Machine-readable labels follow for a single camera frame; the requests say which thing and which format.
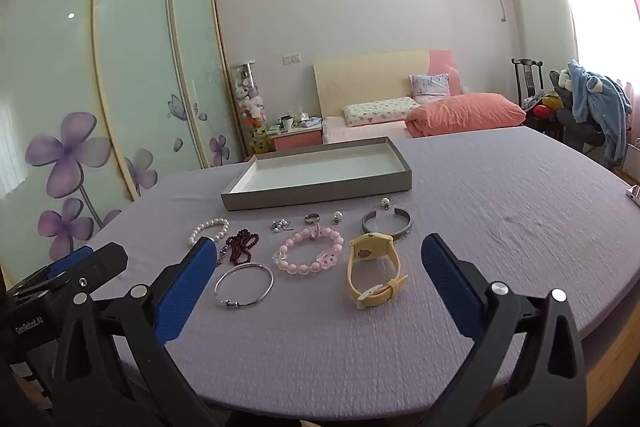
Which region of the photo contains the blue fleece garment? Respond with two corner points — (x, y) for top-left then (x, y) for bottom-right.
(565, 59), (633, 162)

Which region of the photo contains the grey jewelry tray box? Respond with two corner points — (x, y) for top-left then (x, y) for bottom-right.
(221, 136), (414, 212)

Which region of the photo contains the wide silver cuff bracelet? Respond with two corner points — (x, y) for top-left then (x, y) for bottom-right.
(361, 206), (414, 241)

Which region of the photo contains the white pearl bracelet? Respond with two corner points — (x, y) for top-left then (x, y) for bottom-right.
(187, 218), (231, 247)

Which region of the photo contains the small purple pillow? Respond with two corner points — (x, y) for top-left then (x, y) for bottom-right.
(409, 73), (451, 104)

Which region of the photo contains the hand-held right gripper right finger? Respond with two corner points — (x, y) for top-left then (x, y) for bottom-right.
(420, 233), (588, 427)

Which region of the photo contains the orange duvet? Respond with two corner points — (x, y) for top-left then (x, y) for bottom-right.
(404, 93), (527, 138)

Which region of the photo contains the cream and pink headboard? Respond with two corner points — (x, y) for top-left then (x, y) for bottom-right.
(313, 49), (458, 118)

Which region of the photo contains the dark wooden chair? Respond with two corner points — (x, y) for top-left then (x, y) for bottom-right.
(511, 58), (546, 110)

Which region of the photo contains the floral print pillow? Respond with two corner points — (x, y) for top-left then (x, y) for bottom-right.
(342, 97), (421, 128)

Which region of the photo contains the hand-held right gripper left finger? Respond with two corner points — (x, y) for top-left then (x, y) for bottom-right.
(50, 236), (221, 427)

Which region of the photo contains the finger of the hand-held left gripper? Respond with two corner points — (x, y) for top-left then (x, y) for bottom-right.
(75, 243), (129, 303)
(47, 246), (95, 279)

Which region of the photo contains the plush toy display tube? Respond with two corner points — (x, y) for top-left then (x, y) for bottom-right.
(231, 61), (268, 155)

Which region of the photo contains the pink and cream nightstand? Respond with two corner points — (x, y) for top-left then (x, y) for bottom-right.
(270, 129), (322, 152)

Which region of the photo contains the pink bead bracelet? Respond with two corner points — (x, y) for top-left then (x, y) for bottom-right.
(272, 227), (345, 277)

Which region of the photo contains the pink bed sheet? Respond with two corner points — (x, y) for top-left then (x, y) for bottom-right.
(321, 116), (411, 145)

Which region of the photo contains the dark red bead bracelet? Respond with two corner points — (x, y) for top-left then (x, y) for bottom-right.
(216, 231), (261, 267)

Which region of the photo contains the thin silver bangle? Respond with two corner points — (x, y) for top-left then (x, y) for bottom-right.
(214, 262), (275, 309)

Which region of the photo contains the grey office chair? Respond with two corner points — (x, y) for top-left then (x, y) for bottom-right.
(549, 69), (626, 158)

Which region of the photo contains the floral glass door wardrobe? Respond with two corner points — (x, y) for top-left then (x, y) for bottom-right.
(0, 0), (246, 288)

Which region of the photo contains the yellow green plush toy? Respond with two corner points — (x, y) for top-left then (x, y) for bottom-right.
(250, 126), (273, 154)

